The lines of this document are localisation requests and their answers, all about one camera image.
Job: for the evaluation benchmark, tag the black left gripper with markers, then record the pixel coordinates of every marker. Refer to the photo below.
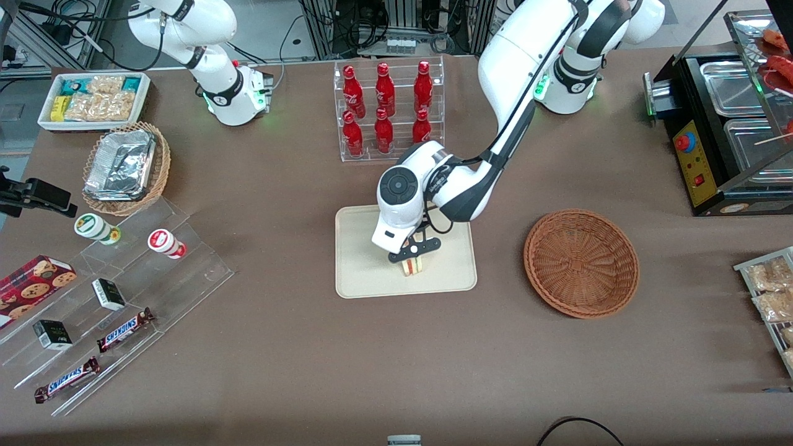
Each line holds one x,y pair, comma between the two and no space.
423,225

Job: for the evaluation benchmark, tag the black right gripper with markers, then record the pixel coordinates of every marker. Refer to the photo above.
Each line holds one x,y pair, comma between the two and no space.
42,194

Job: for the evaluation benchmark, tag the triangular sandwich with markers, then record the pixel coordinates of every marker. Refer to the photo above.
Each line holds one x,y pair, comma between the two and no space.
414,267

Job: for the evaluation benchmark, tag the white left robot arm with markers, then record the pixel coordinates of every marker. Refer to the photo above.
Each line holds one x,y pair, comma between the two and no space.
514,62

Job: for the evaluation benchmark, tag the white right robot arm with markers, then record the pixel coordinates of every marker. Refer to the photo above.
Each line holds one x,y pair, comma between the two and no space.
186,25

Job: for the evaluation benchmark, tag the beige plastic tray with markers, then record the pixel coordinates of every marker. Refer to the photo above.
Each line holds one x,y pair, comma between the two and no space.
359,260

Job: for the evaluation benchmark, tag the aluminium foil tray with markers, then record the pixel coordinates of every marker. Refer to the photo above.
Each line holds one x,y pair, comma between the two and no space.
121,164

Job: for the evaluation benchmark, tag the light wicker basket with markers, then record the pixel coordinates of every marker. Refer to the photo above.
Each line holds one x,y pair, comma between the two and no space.
161,161

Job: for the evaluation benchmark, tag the brown wicker basket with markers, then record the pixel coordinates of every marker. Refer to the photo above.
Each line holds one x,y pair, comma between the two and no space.
582,263

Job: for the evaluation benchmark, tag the tray of packaged snacks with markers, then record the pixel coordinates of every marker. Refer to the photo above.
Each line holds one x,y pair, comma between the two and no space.
743,267

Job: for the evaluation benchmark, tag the green lid white cup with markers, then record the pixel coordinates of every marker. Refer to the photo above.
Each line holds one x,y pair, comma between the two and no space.
92,225

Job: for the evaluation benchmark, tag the white rectangular snack bin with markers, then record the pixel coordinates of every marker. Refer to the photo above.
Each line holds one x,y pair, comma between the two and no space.
46,121

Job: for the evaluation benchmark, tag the yellow snack pack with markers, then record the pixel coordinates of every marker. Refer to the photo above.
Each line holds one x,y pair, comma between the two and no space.
59,108

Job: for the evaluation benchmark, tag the red cookie box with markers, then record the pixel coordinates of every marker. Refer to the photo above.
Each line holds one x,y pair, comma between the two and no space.
31,288

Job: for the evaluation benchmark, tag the clear bag of crackers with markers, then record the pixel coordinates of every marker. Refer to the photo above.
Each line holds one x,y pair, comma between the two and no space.
83,106
118,105
105,84

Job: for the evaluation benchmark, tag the clear acrylic bottle rack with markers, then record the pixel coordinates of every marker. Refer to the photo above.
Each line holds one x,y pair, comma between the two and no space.
399,155

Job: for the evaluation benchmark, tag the teal snack pack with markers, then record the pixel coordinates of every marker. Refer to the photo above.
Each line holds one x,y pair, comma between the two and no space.
73,87
132,84

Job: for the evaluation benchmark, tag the small black box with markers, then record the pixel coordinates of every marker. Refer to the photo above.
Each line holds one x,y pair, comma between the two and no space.
52,335
109,295

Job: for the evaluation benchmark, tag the red lid white cup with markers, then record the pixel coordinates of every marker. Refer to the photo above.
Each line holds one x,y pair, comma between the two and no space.
161,240

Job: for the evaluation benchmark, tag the red cola bottle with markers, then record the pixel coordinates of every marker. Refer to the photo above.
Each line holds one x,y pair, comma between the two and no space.
353,136
354,93
384,133
423,87
385,90
422,127

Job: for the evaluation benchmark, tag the brown Snickers bar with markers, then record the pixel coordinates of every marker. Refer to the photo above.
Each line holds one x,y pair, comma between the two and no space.
124,331
67,380

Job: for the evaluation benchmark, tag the clear acrylic step display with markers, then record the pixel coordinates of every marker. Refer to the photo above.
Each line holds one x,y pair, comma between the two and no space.
186,279

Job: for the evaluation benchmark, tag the grey device edge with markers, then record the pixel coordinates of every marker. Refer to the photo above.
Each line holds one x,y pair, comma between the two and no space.
404,440

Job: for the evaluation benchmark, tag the white power strip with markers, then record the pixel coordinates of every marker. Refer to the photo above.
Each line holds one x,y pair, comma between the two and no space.
401,46

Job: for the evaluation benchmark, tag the black food warmer machine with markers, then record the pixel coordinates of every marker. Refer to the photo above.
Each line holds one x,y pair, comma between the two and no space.
684,93

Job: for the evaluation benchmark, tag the steel food pan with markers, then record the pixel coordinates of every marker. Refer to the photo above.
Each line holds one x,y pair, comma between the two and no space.
731,87
749,148

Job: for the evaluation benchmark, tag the clear bag of fried snacks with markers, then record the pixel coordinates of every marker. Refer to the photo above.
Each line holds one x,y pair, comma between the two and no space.
788,336
774,306
771,275

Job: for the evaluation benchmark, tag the red sausage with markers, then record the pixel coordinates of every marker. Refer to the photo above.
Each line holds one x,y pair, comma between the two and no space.
777,38
782,71

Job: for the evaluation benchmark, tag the aluminium frame rack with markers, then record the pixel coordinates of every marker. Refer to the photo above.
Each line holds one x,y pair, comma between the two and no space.
322,28

